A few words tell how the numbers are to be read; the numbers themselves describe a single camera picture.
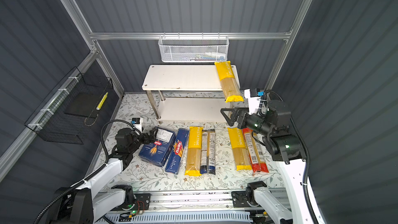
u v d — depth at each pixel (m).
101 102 0.78
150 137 0.78
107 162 0.56
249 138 0.93
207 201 0.75
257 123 0.50
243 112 0.51
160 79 0.81
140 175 0.82
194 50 1.12
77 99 0.78
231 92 0.70
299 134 0.47
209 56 0.91
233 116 0.52
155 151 0.83
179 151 0.86
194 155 0.87
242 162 0.84
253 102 0.52
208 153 0.87
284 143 0.41
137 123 0.74
